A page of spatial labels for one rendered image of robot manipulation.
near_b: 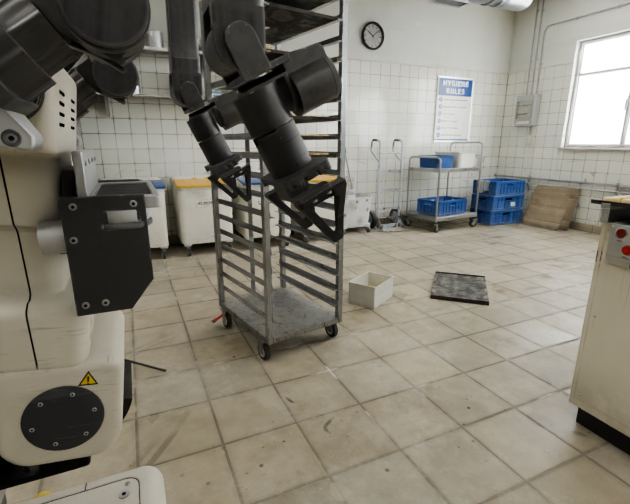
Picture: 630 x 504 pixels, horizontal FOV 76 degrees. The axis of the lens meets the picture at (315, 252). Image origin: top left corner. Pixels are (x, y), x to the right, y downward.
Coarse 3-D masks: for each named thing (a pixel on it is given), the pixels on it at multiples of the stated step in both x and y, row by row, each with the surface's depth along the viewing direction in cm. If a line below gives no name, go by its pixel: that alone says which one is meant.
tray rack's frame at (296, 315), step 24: (216, 192) 235; (216, 216) 238; (216, 240) 241; (216, 264) 247; (288, 288) 275; (240, 312) 237; (264, 312) 237; (288, 312) 237; (312, 312) 237; (264, 336) 207; (288, 336) 210
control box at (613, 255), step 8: (616, 224) 139; (624, 224) 139; (608, 240) 142; (616, 240) 139; (624, 240) 137; (608, 248) 142; (616, 248) 139; (608, 256) 142; (616, 256) 140; (624, 256) 137; (616, 264) 140; (624, 264) 138
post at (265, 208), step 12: (264, 168) 182; (264, 192) 184; (264, 204) 186; (264, 216) 187; (264, 228) 188; (264, 240) 190; (264, 252) 192; (264, 264) 194; (264, 276) 196; (264, 288) 198; (264, 300) 200
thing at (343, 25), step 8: (344, 0) 187; (344, 8) 188; (344, 16) 189; (344, 24) 190; (344, 32) 191; (344, 40) 192; (344, 48) 193; (344, 56) 194; (344, 64) 195; (344, 72) 196; (344, 80) 197; (344, 88) 198; (344, 96) 199; (344, 104) 200; (344, 112) 201; (344, 120) 202; (344, 128) 203; (344, 136) 204; (344, 144) 205; (344, 152) 206; (344, 160) 207; (344, 168) 208; (344, 176) 209; (336, 248) 220; (336, 264) 222; (336, 280) 224; (336, 296) 227; (336, 312) 229
